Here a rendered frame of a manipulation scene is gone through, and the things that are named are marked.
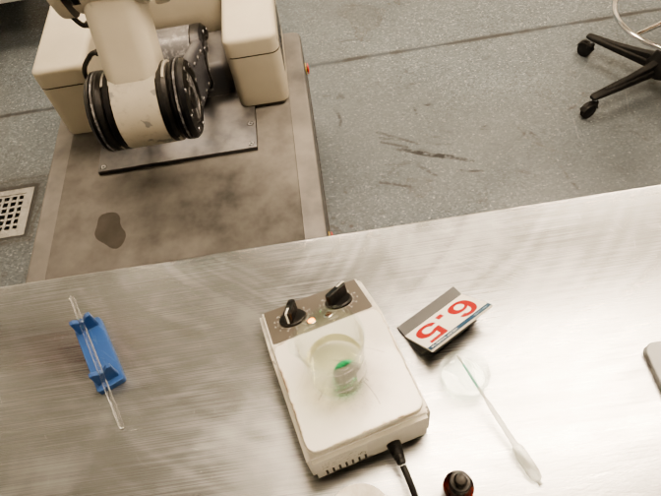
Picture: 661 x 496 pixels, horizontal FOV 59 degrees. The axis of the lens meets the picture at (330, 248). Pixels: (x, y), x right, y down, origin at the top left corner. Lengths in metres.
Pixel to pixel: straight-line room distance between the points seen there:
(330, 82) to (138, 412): 1.64
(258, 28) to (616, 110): 1.20
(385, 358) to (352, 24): 1.95
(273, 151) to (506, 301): 0.85
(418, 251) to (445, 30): 1.68
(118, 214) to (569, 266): 1.02
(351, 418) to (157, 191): 0.98
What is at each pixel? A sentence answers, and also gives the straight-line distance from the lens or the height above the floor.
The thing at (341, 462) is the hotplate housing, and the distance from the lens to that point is 0.62.
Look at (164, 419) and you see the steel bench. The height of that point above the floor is 0.75.
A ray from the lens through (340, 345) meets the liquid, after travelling 0.57.
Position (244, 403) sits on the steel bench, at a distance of 0.69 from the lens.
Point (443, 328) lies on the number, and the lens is 0.68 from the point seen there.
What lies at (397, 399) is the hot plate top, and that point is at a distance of 0.58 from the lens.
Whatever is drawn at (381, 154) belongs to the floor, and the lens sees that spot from 1.90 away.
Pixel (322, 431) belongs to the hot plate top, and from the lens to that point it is 0.58.
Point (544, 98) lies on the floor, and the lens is 2.12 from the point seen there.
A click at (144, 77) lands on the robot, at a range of 1.27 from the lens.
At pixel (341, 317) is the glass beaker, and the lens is 0.55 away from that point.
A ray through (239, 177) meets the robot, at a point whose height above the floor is 0.37.
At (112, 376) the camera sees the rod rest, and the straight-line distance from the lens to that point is 0.75.
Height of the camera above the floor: 1.39
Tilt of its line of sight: 55 degrees down
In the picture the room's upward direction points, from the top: 11 degrees counter-clockwise
